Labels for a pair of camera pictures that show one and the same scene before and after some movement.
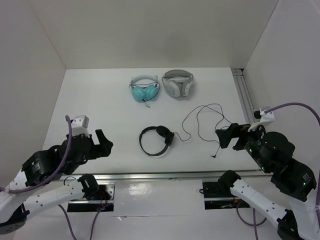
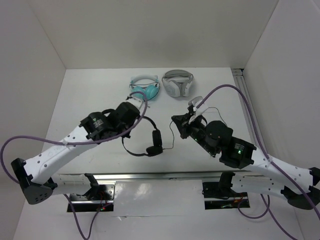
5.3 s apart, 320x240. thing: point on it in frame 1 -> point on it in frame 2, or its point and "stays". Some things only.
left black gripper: [103, 149] -> [132, 124]
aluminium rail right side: [239, 82] stays
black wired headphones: [168, 136] -> [157, 149]
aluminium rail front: [162, 175] stays
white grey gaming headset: [177, 82] stays
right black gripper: [234, 129] -> [181, 123]
